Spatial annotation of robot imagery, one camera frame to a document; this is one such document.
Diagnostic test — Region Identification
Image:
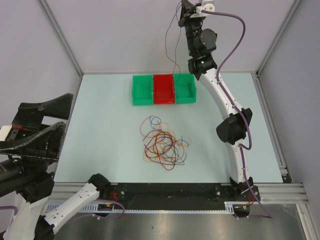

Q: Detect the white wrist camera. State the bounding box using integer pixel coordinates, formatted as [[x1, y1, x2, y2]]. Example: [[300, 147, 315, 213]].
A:
[[0, 125, 12, 142], [195, 0, 216, 14]]

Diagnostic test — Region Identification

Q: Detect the grey slotted cable duct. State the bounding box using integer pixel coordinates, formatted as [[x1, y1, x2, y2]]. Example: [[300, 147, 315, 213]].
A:
[[46, 201, 237, 215]]

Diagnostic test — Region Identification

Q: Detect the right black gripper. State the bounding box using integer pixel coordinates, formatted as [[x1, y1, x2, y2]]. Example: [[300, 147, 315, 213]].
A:
[[177, 0, 204, 56]]

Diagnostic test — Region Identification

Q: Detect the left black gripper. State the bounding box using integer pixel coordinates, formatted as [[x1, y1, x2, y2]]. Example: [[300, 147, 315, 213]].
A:
[[0, 91, 75, 176]]

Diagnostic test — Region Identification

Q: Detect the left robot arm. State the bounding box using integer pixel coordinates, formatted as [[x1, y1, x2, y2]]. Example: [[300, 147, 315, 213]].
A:
[[0, 93, 112, 240]]

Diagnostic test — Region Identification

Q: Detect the dark grey wire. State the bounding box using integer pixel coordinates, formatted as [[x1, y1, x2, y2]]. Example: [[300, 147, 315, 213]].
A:
[[164, 4, 185, 98]]

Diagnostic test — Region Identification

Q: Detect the left green bin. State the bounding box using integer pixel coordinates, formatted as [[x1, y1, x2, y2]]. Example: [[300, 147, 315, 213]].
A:
[[131, 75, 154, 106]]

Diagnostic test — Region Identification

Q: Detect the right green bin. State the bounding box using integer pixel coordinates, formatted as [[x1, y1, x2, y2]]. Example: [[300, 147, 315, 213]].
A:
[[173, 73, 197, 104]]

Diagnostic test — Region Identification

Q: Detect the red bin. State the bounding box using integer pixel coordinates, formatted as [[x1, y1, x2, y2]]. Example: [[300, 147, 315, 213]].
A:
[[153, 74, 175, 105]]

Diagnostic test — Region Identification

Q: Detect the green bin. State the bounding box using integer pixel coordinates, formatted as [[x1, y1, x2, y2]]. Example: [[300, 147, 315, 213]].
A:
[[173, 73, 197, 104], [131, 75, 154, 106]]

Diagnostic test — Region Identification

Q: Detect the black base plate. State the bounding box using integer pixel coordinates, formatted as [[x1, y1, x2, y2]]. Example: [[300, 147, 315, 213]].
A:
[[81, 182, 261, 211]]

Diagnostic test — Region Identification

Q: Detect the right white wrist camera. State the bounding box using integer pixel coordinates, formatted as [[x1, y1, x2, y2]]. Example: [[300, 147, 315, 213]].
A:
[[195, 0, 216, 14]]

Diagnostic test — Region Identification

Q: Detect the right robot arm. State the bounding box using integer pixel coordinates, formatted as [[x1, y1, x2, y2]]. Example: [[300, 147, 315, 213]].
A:
[[178, 0, 254, 201]]

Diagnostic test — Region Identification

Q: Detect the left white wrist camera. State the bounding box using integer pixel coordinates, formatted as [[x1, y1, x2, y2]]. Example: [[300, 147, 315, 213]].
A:
[[0, 125, 12, 142]]

